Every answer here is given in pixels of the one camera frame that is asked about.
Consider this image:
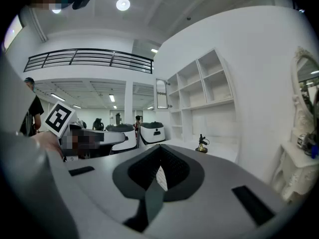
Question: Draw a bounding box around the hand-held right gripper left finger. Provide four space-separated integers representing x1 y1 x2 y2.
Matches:
63 144 161 225

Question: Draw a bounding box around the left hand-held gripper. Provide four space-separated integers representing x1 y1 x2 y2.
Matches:
44 101 129 160

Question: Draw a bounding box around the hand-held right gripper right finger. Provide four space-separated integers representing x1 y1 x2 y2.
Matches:
147 144 300 239

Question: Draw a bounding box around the dark round object with gold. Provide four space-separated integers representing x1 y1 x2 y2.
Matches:
195 133 210 154

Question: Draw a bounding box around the person's left forearm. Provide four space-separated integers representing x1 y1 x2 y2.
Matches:
31 132 64 158

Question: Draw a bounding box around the white table top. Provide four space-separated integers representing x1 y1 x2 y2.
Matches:
146 136 240 164

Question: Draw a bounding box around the white wall shelf unit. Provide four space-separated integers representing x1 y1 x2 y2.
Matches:
166 48 237 144

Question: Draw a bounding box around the white and black robot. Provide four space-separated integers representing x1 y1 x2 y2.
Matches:
106 123 138 152
139 120 166 146

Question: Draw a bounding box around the white arched glass cabinet door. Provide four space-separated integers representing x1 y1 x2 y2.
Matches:
156 78 169 110

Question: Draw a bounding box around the white ornate dressing table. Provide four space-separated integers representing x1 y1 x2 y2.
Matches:
271 140 319 204

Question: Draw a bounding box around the black metal railing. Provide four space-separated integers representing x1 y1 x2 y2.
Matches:
23 48 154 74

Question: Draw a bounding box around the white oval framed mirror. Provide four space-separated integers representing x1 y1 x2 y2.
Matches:
290 46 319 139

